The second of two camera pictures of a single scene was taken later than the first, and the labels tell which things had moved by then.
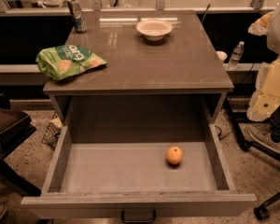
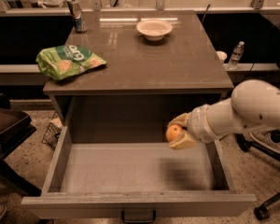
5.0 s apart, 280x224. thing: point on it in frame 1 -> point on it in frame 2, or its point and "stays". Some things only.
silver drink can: x=77 y=15 stays
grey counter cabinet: x=177 y=80 stays
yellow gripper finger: x=272 y=88 -> x=184 y=143
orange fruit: x=174 y=155 -> x=172 y=132
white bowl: x=154 y=30 stays
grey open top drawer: x=105 y=179 stays
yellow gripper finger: x=260 y=26 -> x=183 y=119
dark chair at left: x=8 y=128 stays
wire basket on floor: x=51 y=135 stays
